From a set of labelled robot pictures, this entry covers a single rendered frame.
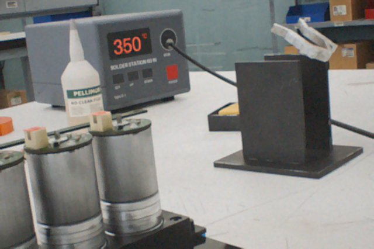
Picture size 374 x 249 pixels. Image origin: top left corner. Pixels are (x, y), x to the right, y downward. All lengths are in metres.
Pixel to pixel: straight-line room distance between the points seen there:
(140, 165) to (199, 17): 5.53
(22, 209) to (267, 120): 0.20
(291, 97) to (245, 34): 5.14
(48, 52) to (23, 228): 0.49
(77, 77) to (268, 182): 0.24
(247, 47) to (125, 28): 4.89
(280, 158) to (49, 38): 0.37
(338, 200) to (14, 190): 0.18
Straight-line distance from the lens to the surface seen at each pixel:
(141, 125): 0.24
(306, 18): 4.78
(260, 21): 5.42
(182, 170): 0.40
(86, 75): 0.55
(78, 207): 0.23
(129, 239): 0.24
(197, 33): 5.79
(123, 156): 0.24
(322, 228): 0.29
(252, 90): 0.39
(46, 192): 0.23
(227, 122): 0.50
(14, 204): 0.22
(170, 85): 0.67
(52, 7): 3.25
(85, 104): 0.56
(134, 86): 0.64
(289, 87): 0.37
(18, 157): 0.22
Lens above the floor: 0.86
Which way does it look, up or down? 12 degrees down
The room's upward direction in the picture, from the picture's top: 6 degrees counter-clockwise
